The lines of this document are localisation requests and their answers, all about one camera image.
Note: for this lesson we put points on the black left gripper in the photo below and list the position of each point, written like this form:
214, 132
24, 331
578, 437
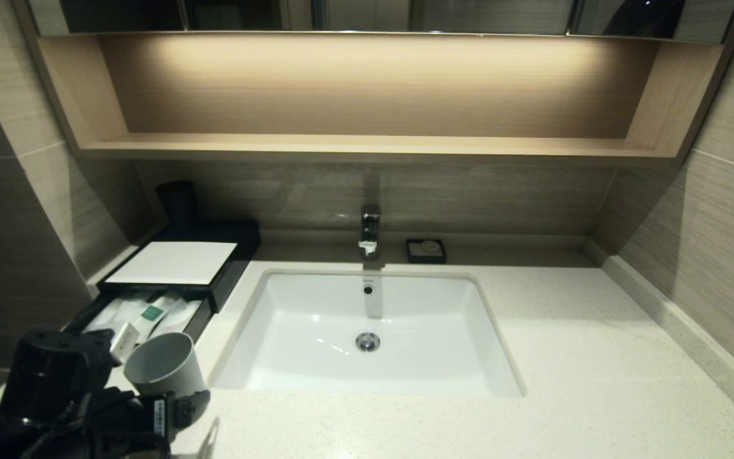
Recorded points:
131, 421

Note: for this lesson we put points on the grey plastic cup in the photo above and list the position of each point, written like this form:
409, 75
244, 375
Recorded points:
166, 366

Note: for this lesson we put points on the slim toothbrush pack green label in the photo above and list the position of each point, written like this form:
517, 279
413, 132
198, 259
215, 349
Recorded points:
150, 313

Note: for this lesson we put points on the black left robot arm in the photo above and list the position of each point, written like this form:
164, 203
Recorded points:
42, 395

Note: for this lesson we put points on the square white sachet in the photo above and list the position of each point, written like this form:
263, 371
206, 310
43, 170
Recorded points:
182, 317

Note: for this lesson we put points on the long white wrapped packet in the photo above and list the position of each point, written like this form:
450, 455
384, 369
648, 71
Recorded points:
102, 315

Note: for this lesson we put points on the white ceramic sink basin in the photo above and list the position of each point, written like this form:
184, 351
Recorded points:
316, 319

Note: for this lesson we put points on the chrome sink drain stopper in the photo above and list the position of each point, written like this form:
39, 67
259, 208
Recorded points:
367, 342

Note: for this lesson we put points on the black cylindrical cup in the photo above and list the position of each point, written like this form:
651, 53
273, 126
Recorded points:
178, 204

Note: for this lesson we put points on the chrome faucet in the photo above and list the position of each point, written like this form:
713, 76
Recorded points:
370, 229

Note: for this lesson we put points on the black soap dish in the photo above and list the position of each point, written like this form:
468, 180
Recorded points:
426, 256

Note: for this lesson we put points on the beige round soap bar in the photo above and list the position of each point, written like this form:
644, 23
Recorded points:
430, 245

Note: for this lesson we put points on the mirror cabinet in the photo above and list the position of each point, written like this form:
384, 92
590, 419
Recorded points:
469, 16

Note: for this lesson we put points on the wooden wall shelf niche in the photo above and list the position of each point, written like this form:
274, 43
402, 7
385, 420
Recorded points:
367, 145

